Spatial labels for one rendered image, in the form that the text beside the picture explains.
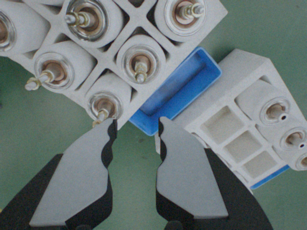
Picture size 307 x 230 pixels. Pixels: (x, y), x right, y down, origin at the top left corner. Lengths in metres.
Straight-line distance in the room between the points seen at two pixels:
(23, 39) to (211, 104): 0.44
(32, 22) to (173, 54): 0.29
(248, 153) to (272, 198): 0.67
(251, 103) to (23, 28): 0.50
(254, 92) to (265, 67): 0.07
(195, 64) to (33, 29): 0.46
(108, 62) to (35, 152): 0.60
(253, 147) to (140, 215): 0.76
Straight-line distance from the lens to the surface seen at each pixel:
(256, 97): 0.47
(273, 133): 0.55
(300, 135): 0.58
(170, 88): 0.62
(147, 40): 0.34
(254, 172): 0.76
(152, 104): 0.64
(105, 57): 0.42
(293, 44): 0.78
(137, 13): 0.41
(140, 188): 0.95
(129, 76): 0.35
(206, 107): 0.49
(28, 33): 0.41
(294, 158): 0.64
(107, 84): 0.37
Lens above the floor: 0.58
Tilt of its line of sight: 61 degrees down
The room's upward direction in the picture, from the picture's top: 174 degrees clockwise
